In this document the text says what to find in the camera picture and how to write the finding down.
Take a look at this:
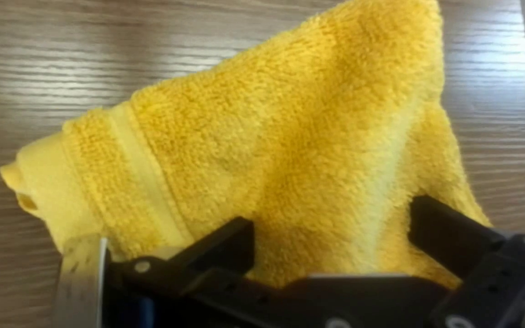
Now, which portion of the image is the yellow terry towel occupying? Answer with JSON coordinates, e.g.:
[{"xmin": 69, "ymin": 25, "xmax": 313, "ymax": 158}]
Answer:
[{"xmin": 0, "ymin": 0, "xmax": 525, "ymax": 328}]

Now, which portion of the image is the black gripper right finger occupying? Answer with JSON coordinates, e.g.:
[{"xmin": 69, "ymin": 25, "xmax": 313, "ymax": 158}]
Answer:
[{"xmin": 408, "ymin": 196, "xmax": 525, "ymax": 309}]

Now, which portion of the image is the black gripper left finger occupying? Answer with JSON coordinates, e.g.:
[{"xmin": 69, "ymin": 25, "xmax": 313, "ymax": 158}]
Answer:
[{"xmin": 113, "ymin": 214, "xmax": 257, "ymax": 287}]

